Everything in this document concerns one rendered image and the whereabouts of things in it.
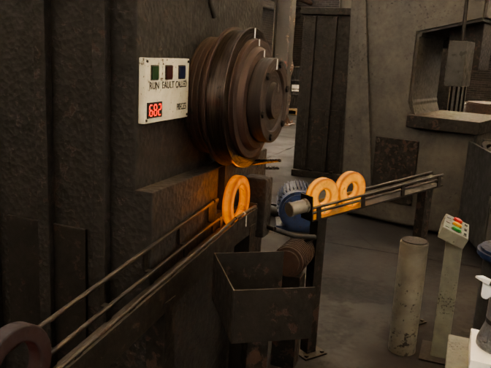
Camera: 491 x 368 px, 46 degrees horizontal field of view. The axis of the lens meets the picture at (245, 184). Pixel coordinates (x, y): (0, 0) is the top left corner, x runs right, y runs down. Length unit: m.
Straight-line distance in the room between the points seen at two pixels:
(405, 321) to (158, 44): 1.62
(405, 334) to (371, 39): 2.61
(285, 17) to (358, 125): 6.39
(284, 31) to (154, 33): 9.24
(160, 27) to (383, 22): 3.09
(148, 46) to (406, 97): 3.12
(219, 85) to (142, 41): 0.29
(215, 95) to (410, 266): 1.22
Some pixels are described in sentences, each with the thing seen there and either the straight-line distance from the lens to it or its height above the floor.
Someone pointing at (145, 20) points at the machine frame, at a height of 1.34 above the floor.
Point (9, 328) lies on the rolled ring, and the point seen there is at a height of 0.75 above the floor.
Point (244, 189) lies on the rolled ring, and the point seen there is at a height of 0.79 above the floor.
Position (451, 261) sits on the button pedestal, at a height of 0.45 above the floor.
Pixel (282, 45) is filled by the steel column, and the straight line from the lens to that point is 10.90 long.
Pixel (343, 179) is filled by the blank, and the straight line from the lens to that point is 2.46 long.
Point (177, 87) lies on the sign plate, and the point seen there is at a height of 1.15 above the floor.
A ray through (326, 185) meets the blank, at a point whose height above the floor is 0.76.
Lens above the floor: 1.27
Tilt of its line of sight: 13 degrees down
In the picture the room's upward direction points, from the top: 3 degrees clockwise
